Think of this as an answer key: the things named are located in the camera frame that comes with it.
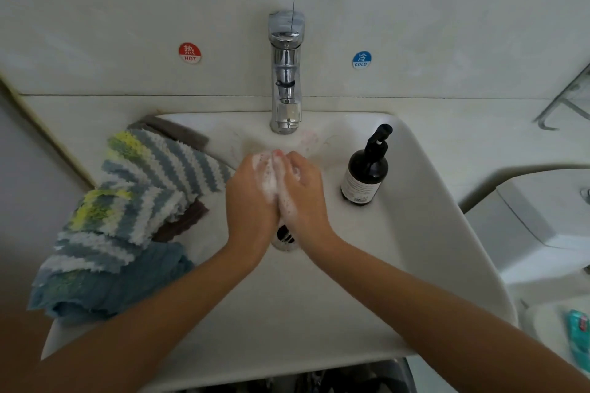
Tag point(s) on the person's left hand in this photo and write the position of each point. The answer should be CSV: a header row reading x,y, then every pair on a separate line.
x,y
249,208

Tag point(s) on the person's right hand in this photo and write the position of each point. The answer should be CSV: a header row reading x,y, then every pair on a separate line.
x,y
306,204

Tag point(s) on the pink white striped cloth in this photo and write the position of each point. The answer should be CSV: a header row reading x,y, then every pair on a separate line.
x,y
270,174

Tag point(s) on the brown cloth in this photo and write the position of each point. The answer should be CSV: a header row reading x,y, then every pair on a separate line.
x,y
180,128

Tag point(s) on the white ceramic sink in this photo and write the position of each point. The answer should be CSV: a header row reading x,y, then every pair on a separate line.
x,y
304,324

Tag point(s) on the blue stained cloth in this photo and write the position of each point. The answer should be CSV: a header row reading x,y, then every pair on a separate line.
x,y
92,291

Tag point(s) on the person's left forearm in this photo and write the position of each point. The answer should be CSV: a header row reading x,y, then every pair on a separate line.
x,y
129,324

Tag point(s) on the person's right forearm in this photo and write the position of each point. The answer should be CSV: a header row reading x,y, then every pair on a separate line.
x,y
452,324

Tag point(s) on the metal sink drain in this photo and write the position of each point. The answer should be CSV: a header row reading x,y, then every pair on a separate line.
x,y
286,241

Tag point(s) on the black pump soap bottle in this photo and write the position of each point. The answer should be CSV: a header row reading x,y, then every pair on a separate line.
x,y
365,178

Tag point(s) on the chrome faucet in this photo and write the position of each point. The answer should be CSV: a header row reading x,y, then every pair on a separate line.
x,y
287,66

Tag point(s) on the blue round sticker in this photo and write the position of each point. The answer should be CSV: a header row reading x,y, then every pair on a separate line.
x,y
361,59

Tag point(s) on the red round sticker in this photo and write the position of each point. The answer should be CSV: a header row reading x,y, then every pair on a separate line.
x,y
190,52

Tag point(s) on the gray patterned trousers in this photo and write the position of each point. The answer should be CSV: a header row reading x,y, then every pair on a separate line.
x,y
304,379

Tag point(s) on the white toilet tank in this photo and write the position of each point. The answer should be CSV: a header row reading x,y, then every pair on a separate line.
x,y
539,220

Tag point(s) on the white toilet lid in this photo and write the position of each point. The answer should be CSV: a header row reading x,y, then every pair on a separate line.
x,y
549,328

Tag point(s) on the chrome flush button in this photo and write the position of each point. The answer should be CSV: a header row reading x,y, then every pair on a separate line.
x,y
584,195

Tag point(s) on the teal tube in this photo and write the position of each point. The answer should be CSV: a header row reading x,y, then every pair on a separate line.
x,y
578,333

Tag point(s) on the metal wall shelf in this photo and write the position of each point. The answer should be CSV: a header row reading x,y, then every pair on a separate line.
x,y
558,110

